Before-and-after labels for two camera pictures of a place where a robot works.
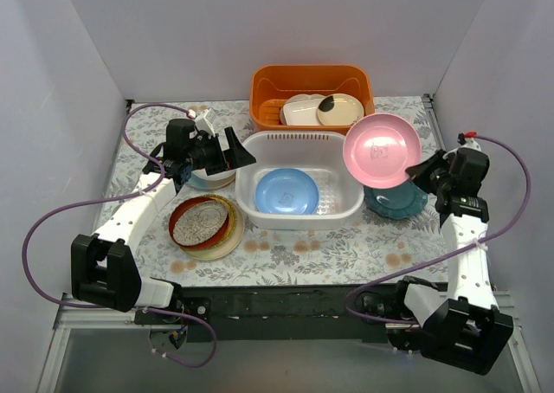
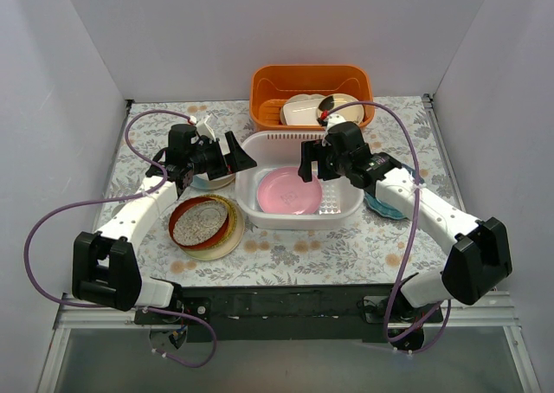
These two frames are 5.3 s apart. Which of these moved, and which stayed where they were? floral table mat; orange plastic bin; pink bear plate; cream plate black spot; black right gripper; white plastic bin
Moved: pink bear plate; black right gripper
Stayed: white plastic bin; cream plate black spot; floral table mat; orange plastic bin
